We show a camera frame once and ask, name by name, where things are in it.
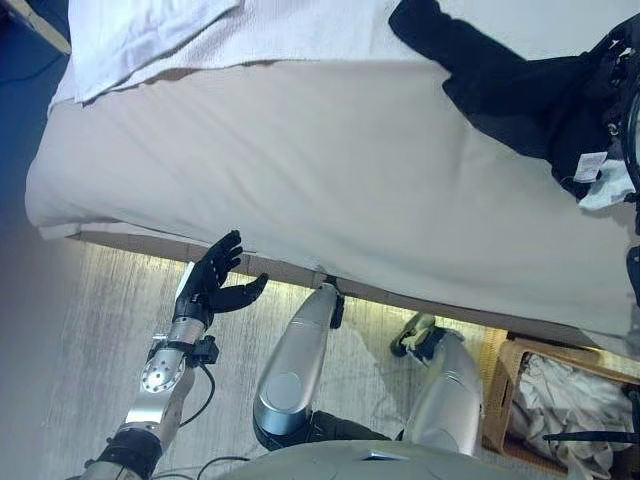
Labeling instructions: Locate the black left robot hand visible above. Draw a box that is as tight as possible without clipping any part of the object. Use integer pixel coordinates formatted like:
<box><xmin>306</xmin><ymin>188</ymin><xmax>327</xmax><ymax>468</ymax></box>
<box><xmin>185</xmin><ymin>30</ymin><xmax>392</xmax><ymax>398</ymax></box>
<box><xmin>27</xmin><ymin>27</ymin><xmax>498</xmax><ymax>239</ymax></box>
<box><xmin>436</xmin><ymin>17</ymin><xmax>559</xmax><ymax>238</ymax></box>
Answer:
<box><xmin>172</xmin><ymin>229</ymin><xmax>271</xmax><ymax>326</ymax></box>

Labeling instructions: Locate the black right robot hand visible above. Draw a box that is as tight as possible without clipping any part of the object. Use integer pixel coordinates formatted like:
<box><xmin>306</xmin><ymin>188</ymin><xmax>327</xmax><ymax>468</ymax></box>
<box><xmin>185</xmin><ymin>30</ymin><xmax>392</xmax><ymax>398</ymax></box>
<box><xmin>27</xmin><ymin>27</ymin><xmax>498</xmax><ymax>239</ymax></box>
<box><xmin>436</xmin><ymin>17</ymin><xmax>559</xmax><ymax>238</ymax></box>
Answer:
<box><xmin>602</xmin><ymin>14</ymin><xmax>640</xmax><ymax>161</ymax></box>

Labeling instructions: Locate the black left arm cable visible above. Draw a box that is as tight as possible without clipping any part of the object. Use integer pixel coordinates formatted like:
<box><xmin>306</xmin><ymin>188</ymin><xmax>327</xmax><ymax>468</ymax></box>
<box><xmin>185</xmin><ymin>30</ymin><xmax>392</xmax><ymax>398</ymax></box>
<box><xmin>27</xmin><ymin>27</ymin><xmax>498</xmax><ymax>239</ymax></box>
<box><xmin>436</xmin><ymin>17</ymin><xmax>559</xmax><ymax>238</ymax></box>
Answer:
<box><xmin>177</xmin><ymin>364</ymin><xmax>251</xmax><ymax>480</ymax></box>

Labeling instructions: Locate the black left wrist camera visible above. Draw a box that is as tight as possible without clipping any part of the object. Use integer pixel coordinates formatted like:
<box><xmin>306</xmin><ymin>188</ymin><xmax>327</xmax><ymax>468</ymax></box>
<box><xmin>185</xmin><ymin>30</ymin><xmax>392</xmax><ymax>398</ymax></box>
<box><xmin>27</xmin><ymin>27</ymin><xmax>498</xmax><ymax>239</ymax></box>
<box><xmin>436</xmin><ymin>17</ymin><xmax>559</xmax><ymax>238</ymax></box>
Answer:
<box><xmin>187</xmin><ymin>337</ymin><xmax>221</xmax><ymax>366</ymax></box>

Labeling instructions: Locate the tan wooden furniture board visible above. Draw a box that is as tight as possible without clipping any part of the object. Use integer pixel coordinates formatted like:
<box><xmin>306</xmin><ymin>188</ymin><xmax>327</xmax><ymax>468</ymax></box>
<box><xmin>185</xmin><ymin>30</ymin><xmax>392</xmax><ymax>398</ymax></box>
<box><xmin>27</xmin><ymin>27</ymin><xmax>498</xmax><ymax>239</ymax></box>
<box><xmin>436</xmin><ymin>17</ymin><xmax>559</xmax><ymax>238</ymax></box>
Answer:
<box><xmin>0</xmin><ymin>0</ymin><xmax>72</xmax><ymax>56</ymax></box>

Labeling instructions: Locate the silver left robot leg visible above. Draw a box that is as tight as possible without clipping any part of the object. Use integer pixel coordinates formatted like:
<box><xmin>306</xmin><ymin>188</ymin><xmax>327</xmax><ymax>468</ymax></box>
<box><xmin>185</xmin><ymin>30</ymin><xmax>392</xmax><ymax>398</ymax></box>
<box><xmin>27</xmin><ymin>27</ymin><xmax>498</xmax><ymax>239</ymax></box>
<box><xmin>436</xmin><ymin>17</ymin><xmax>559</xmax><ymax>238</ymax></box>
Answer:
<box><xmin>252</xmin><ymin>279</ymin><xmax>346</xmax><ymax>451</ymax></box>

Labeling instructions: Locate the bed with beige cover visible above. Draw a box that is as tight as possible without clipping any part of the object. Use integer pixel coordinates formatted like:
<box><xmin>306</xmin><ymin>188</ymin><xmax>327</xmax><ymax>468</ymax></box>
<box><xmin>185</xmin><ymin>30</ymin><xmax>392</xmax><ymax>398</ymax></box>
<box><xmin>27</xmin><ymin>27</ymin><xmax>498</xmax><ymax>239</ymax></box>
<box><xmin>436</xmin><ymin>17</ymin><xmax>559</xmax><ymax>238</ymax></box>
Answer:
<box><xmin>24</xmin><ymin>0</ymin><xmax>640</xmax><ymax>351</ymax></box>

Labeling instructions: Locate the white textured blanket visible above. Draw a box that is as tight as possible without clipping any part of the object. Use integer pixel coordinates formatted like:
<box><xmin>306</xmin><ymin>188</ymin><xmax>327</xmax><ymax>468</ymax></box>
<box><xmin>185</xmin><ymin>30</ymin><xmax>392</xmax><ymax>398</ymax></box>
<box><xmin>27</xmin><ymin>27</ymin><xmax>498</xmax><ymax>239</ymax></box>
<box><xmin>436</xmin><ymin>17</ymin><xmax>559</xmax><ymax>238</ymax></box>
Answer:
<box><xmin>82</xmin><ymin>0</ymin><xmax>454</xmax><ymax>104</ymax></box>

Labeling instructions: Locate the brown wicker laundry basket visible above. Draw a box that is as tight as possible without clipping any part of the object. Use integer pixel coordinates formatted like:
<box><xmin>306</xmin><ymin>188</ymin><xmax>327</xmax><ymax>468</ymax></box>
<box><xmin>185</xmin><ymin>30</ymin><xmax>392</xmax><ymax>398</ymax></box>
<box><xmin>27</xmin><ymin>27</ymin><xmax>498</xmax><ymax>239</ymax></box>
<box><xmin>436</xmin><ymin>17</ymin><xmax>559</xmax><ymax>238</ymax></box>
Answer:
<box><xmin>479</xmin><ymin>337</ymin><xmax>640</xmax><ymax>476</ymax></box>

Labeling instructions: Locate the white duvet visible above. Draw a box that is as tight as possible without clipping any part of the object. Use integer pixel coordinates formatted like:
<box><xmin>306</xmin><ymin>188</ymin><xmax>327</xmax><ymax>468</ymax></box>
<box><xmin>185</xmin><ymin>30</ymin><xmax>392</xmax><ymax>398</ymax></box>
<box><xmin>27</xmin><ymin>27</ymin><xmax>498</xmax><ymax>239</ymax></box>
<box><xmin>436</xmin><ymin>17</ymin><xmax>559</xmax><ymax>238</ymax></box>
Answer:
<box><xmin>49</xmin><ymin>0</ymin><xmax>251</xmax><ymax>104</ymax></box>

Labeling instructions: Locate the white garment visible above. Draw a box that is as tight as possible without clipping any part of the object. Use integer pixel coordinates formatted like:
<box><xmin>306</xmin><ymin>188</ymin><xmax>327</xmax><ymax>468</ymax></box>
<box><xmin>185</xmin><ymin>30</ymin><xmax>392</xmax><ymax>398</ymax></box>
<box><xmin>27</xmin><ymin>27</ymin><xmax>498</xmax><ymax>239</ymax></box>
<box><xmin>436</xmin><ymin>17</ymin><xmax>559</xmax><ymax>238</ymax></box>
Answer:
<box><xmin>577</xmin><ymin>157</ymin><xmax>640</xmax><ymax>211</ymax></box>

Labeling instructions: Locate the black garment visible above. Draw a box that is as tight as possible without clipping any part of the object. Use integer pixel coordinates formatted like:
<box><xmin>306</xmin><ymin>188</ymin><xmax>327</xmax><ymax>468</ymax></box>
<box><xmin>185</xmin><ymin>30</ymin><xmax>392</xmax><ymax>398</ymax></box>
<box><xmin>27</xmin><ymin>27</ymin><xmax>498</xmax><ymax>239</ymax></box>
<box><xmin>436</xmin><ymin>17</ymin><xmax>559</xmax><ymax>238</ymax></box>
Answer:
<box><xmin>388</xmin><ymin>0</ymin><xmax>640</xmax><ymax>201</ymax></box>

